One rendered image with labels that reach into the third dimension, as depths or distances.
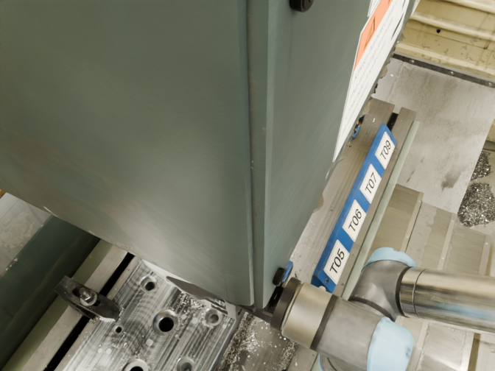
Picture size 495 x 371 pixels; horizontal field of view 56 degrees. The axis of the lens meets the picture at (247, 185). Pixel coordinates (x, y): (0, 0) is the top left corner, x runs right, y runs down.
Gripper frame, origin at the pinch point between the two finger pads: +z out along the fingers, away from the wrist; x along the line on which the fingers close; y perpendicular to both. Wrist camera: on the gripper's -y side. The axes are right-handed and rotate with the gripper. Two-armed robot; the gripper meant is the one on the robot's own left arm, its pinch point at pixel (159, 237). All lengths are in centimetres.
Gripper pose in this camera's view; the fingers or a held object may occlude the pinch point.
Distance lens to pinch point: 65.5
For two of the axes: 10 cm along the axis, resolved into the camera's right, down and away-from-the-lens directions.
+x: 4.5, -7.4, 4.9
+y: 0.1, 5.6, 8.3
